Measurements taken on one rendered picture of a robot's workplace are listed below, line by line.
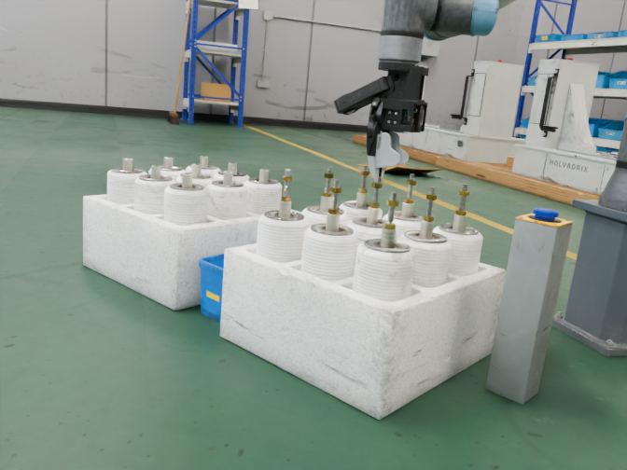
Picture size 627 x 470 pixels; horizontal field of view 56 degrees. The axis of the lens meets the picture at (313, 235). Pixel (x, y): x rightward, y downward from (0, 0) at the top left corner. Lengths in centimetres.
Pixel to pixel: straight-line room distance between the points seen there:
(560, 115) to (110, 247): 307
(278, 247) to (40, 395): 45
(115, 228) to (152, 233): 15
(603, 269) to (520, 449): 55
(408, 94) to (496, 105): 352
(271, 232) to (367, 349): 29
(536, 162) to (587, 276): 248
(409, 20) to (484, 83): 347
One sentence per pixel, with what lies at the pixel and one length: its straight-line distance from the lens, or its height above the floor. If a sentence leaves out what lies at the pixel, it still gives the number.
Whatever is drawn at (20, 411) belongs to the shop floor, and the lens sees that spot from 98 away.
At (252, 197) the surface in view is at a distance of 145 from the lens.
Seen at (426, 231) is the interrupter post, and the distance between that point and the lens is 104.
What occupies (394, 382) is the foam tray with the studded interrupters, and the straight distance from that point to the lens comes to 95.
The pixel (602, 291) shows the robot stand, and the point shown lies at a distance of 140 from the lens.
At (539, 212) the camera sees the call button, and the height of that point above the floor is 33.
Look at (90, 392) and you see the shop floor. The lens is 100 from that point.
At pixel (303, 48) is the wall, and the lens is 767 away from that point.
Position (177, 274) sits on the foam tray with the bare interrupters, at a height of 8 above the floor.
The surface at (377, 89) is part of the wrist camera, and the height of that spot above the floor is 50.
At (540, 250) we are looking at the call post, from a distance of 101.
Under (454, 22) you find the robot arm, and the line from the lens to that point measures 109.
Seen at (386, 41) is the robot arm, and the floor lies 58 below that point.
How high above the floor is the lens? 49
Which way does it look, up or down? 14 degrees down
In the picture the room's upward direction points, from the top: 5 degrees clockwise
